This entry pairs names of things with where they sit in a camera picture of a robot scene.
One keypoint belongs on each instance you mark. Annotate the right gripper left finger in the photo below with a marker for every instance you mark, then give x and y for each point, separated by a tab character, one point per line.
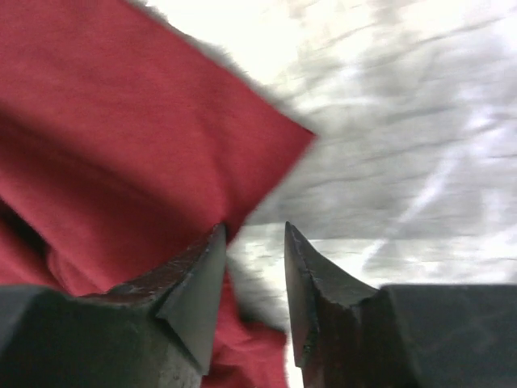
156	330

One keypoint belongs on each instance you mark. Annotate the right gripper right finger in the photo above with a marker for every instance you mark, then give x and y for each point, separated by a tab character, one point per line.
346	333

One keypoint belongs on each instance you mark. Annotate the dark red t shirt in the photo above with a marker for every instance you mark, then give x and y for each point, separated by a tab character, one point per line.
122	145

